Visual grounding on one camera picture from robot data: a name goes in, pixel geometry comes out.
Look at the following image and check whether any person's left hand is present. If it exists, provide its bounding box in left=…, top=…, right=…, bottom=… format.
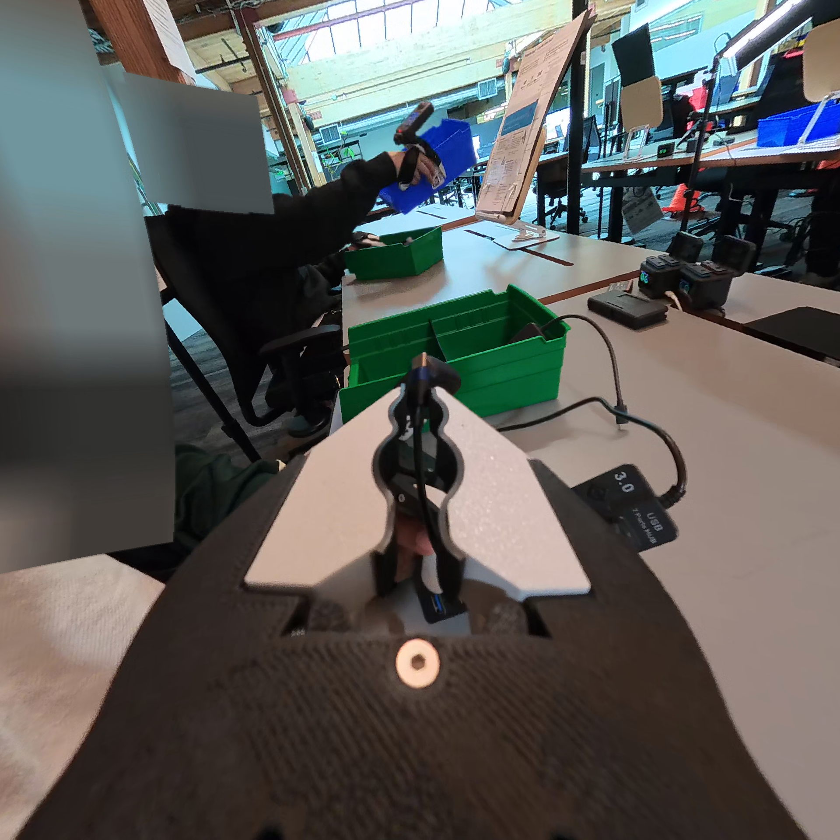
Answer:
left=392, top=515, right=435, bottom=584

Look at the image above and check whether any black desk cable flap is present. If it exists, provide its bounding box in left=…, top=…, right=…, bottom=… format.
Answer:
left=743, top=306, right=840, bottom=366

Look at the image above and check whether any black stand pole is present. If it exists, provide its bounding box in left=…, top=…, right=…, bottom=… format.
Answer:
left=567, top=0, right=589, bottom=236

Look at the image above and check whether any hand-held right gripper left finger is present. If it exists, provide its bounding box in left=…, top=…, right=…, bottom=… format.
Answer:
left=243, top=386, right=409, bottom=627

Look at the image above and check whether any thin black cable blue plug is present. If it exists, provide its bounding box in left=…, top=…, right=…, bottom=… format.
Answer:
left=397, top=352, right=462, bottom=595

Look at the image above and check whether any black office chair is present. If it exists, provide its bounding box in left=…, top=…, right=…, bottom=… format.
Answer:
left=161, top=289, right=345, bottom=460

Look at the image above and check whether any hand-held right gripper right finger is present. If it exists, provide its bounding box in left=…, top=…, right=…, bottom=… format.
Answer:
left=427, top=387, right=593, bottom=627

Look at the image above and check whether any printed instruction sheet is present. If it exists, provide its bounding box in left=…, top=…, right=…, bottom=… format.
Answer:
left=489, top=29, right=571, bottom=211

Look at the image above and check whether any orange traffic cone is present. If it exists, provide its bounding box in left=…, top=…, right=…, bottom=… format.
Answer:
left=663, top=184, right=706, bottom=217

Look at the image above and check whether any thin black cable silver tip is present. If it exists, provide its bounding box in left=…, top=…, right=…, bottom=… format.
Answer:
left=535, top=315, right=631, bottom=433

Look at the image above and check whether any black flat device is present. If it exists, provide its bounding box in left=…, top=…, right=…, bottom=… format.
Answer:
left=586, top=290, right=672, bottom=330

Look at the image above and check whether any thick black hub cable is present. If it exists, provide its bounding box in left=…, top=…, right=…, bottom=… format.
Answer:
left=497, top=397, right=689, bottom=508

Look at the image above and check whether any small green plastic bin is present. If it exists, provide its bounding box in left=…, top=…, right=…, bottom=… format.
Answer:
left=343, top=225, right=445, bottom=282

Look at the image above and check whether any wooden document stand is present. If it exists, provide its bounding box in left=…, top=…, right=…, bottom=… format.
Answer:
left=474, top=8, right=597, bottom=253

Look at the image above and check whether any blue plastic bin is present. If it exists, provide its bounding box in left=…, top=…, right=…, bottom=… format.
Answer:
left=758, top=98, right=840, bottom=148
left=378, top=118, right=478, bottom=215

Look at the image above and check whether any person's left forearm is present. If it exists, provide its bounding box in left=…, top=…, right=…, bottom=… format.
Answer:
left=174, top=443, right=284, bottom=549

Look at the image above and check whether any black USB hub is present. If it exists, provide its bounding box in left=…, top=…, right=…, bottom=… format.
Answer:
left=420, top=464, right=680, bottom=624

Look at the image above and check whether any black wrist-mounted camera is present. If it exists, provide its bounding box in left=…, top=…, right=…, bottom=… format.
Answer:
left=392, top=101, right=437, bottom=147

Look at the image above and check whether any black camera charger case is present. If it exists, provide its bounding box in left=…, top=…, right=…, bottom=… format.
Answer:
left=679, top=261, right=731, bottom=311
left=638, top=255, right=685, bottom=298

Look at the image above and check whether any beige garment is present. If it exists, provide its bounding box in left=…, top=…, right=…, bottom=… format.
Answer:
left=0, top=554, right=165, bottom=840

